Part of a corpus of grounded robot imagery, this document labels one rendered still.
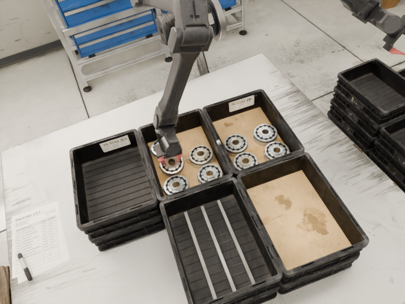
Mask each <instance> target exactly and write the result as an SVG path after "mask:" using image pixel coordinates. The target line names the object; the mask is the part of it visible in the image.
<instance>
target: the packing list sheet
mask: <svg viewBox="0 0 405 304"><path fill-rule="evenodd" d="M11 219H12V223H11V230H12V279H14V278H15V277H17V280H18V284H19V283H22V282H24V281H26V280H27V277H26V275H25V272H24V270H23V268H22V266H21V264H20V261H19V258H18V256H17V254H18V253H21V254H22V256H23V257H24V260H25V262H26V264H27V267H28V269H29V271H30V273H31V276H32V277H34V276H37V275H38V274H40V273H43V272H44V271H46V270H49V269H51V268H53V267H55V266H57V265H59V264H61V263H63V262H66V261H68V260H70V257H69V253H68V248H67V245H66V240H65V237H64V231H63V227H62V223H61V219H60V213H59V207H58V201H55V202H53V203H50V204H47V205H44V206H41V207H38V208H36V209H33V210H31V211H28V212H25V213H22V214H19V215H15V216H13V217H11Z"/></svg>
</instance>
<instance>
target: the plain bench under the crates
mask: <svg viewBox="0 0 405 304"><path fill-rule="evenodd" d="M257 89H263V90H264V91H265V92H266V94H267V95H268V97H269V98H270V99H271V101H272V102H273V103H274V105H275V107H276V108H277V109H278V111H279V112H280V113H281V115H282V117H283V118H284V119H285V121H286V122H287V123H288V125H289V126H290V128H291V129H292V131H293V132H294V133H295V135H296V136H297V138H298V139H299V140H300V142H301V143H302V144H303V146H304V148H305V150H304V152H306V153H309V154H310V156H311V157H312V159H313V160H314V161H315V163H316V164H317V166H318V167H319V169H320V170H321V171H322V173H323V174H324V175H325V177H326V178H327V180H328V181H329V182H330V184H331V185H332V187H333V188H334V190H335V191H336V192H337V194H338V196H340V198H341V200H342V201H343V202H344V204H345V205H346V207H347V208H348V209H349V211H350V212H351V214H352V215H353V217H354V218H355V219H356V221H357V222H358V223H359V225H360V226H361V228H362V229H363V231H364V232H365V233H366V235H367V236H368V238H369V244H368V245H367V246H366V247H365V248H363V249H362V251H360V256H359V258H358V259H357V260H355V261H354V262H353V263H352V266H351V268H349V269H346V270H344V271H341V272H339V273H336V274H334V275H331V276H329V277H326V278H324V279H321V280H319V281H316V282H314V283H311V284H309V285H306V286H304V287H301V288H299V289H297V290H294V291H291V292H289V293H287V294H283V295H282V294H279V293H278V291H277V296H276V298H274V299H272V300H269V301H267V302H264V303H261V304H405V192H404V191H402V190H401V189H400V188H399V187H398V186H397V185H396V184H395V183H394V182H393V181H392V180H391V179H390V178H389V177H388V176H387V175H386V174H385V173H384V172H383V171H382V170H381V169H380V168H379V167H378V166H377V165H376V164H375V163H374V162H373V161H372V160H371V159H370V158H369V157H368V156H367V155H366V154H365V153H364V152H363V151H362V150H361V149H360V148H359V147H358V146H357V145H356V144H355V143H354V142H353V141H352V140H351V139H350V138H349V137H348V136H347V135H346V134H345V133H344V132H343V131H342V130H340V129H339V128H338V127H337V126H336V125H335V124H334V123H333V122H332V121H331V120H330V119H329V118H328V117H327V116H326V115H325V114H324V113H323V112H322V111H321V110H320V109H319V108H318V107H317V106H316V105H315V104H314V103H313V102H312V101H311V100H310V99H308V98H307V97H306V96H305V94H303V93H302V91H300V90H299V88H297V87H296V85H294V84H293V82H291V81H290V79H288V78H287V76H285V75H284V73H282V72H281V70H279V69H278V68H277V67H276V66H275V65H274V64H273V63H272V62H271V61H270V60H269V59H268V58H267V57H266V56H265V55H264V54H263V53H262V54H257V55H254V56H252V57H250V58H247V59H245V60H241V61H239V62H236V63H233V64H231V65H228V66H226V67H223V68H221V69H218V70H215V71H213V72H210V73H208V74H205V75H202V76H200V77H196V78H194V79H191V80H189V81H187V84H186V87H185V89H184V92H183V95H182V97H181V100H180V103H179V107H178V110H179V112H178V114H181V113H185V112H188V111H191V110H194V109H203V107H204V106H208V105H210V104H213V103H217V102H220V101H223V100H226V99H229V98H232V97H236V96H238V95H242V94H245V93H248V92H252V91H254V90H257ZM163 92H164V90H162V91H160V92H157V93H154V94H152V95H149V96H147V97H144V98H141V99H139V100H136V101H133V102H131V103H128V104H126V105H123V106H120V107H117V108H115V109H112V110H109V111H107V112H104V113H102V114H99V115H96V116H94V117H91V118H89V119H85V120H83V121H81V122H78V123H76V124H72V125H70V126H67V127H65V128H62V129H59V130H57V131H54V132H52V133H49V134H47V135H44V136H41V137H39V138H36V139H33V140H31V141H28V142H25V143H23V144H20V145H17V146H15V147H12V148H9V149H7V150H4V151H2V152H1V165H2V181H3V189H4V205H5V221H6V229H7V245H8V261H9V264H10V286H11V302H12V304H188V302H187V299H186V295H185V292H184V288H183V284H182V282H181V278H180V274H179V271H178V268H177V264H176V261H175V258H174V254H173V251H172V247H171V243H170V240H169V237H168V233H167V230H166V229H164V230H161V231H159V232H156V233H152V234H150V235H147V236H144V237H142V238H139V239H135V240H134V241H130V242H127V243H125V244H122V245H119V246H117V247H113V248H111V249H108V250H105V251H103V252H100V251H99V250H98V247H97V246H96V245H95V244H92V243H91V242H90V241H89V239H88V235H86V234H85V233H84V232H82V231H81V230H80V229H79V228H78V227H77V222H76V215H75V204H74V193H73V186H72V174H71V163H70V157H69V150H70V149H71V148H74V147H77V146H80V145H83V144H87V143H89V142H93V141H97V140H99V139H102V138H106V137H109V136H112V135H115V134H118V133H122V132H124V131H127V130H131V129H136V130H137V129H138V128H139V127H141V126H143V125H147V124H150V123H153V118H154V112H155V108H156V106H158V103H159V101H160V100H161V98H162V96H163ZM55 201H58V207H59V213H60V219H61V223H62V227H63V231H64V237H65V240H66V245H67V249H68V253H69V257H70V260H68V261H66V262H63V263H61V264H59V265H57V266H55V267H53V268H51V269H49V270H46V271H44V272H43V273H40V274H38V275H37V276H34V277H33V279H32V280H31V281H28V280H26V281H24V282H22V283H19V284H18V280H17V277H15V278H14V279H12V230H11V223H12V219H11V217H13V216H15V215H19V214H22V213H25V212H28V211H31V210H33V209H36V208H38V207H41V206H44V205H47V204H50V203H53V202H55Z"/></svg>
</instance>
